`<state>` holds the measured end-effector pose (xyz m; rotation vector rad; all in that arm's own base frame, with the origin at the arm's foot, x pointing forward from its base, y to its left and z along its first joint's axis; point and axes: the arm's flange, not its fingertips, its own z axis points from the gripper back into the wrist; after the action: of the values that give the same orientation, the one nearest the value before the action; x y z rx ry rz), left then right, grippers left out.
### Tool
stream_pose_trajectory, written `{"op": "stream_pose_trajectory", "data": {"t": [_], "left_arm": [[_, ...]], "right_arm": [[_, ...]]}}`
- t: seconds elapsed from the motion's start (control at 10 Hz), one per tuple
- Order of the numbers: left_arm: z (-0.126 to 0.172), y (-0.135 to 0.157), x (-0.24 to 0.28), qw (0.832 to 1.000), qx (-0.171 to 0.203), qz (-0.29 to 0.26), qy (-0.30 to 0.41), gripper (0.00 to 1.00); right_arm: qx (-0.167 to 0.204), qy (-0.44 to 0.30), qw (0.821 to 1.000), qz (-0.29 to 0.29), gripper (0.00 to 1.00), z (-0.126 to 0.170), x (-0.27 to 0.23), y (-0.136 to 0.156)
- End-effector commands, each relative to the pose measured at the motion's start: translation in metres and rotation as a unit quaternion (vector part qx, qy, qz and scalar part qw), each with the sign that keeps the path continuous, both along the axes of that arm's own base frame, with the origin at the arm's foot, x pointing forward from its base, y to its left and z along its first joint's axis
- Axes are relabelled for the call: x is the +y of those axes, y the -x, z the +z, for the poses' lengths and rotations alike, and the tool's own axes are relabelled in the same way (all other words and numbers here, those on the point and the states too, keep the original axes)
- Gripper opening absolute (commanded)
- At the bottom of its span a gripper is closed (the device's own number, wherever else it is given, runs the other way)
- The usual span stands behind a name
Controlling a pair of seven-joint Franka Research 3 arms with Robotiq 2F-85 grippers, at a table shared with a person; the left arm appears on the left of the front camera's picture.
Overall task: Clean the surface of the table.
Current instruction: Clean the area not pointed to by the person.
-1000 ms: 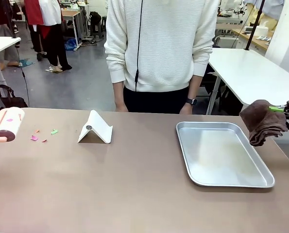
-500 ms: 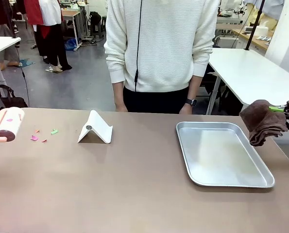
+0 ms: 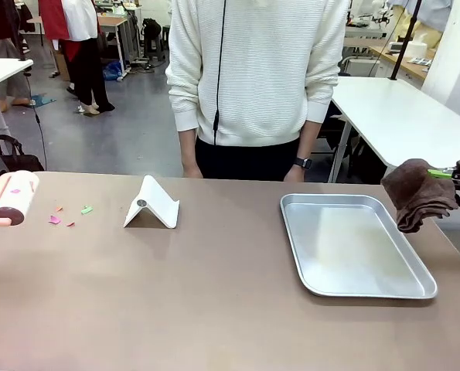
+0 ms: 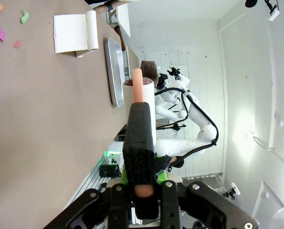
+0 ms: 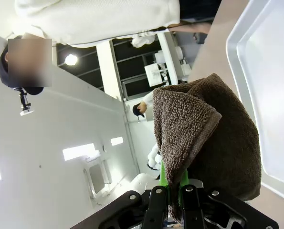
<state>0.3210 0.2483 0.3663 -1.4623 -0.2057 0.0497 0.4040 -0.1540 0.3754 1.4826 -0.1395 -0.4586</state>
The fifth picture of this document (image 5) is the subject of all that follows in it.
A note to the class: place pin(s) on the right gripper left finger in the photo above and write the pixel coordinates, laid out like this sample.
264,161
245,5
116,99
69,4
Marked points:
156,205

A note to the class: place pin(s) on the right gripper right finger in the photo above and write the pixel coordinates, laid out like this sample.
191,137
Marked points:
192,207

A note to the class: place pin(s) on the brown terry towel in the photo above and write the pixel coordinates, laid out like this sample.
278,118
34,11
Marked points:
215,133

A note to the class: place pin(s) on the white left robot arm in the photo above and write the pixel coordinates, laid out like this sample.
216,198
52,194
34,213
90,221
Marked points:
154,157

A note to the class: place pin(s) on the person's left hand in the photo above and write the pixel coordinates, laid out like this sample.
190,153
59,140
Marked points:
192,28

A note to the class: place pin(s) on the bystander in black cap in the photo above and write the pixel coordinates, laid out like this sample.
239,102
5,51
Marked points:
141,107

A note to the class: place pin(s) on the white paper sign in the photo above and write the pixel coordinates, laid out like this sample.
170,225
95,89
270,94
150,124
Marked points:
153,74

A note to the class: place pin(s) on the silver metal tray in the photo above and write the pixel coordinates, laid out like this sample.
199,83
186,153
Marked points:
270,83

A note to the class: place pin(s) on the round ceiling lamp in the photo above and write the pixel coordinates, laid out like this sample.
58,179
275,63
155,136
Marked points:
70,59

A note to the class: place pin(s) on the person in white sweater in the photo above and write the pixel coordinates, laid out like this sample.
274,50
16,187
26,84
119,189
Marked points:
96,19

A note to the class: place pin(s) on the camera on small tripod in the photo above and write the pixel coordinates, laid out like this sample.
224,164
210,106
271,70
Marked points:
24,102

